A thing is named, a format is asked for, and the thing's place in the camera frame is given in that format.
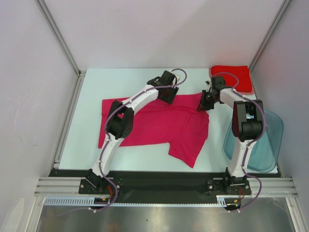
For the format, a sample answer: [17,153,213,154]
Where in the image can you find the aluminium frame post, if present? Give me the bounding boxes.
[35,0,81,76]
[249,0,293,72]

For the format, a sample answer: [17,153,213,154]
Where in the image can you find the teal transparent plastic bin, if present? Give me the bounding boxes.
[223,108,284,173]

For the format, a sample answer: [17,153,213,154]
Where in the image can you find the folded red t shirt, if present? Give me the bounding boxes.
[209,65,253,92]

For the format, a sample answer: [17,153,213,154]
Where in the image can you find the front aluminium frame rail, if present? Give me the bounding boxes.
[35,177,298,198]

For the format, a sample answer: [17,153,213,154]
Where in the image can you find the magenta pink t shirt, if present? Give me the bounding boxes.
[97,93,210,169]

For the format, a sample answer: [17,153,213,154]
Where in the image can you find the right aluminium frame post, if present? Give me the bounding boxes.
[249,0,293,72]

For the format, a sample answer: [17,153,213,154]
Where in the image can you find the grey slotted cable duct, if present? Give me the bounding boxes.
[44,196,240,208]

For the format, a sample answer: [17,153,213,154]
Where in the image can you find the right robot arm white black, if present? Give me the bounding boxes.
[197,76,266,195]

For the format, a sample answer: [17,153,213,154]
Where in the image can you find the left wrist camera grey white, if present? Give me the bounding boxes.
[171,70,181,81]

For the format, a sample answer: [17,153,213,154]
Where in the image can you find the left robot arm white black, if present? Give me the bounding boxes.
[85,69,182,194]

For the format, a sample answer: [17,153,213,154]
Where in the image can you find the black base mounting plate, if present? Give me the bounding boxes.
[48,169,282,203]

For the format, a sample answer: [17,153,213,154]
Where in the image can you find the left aluminium frame post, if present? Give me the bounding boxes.
[35,0,81,76]

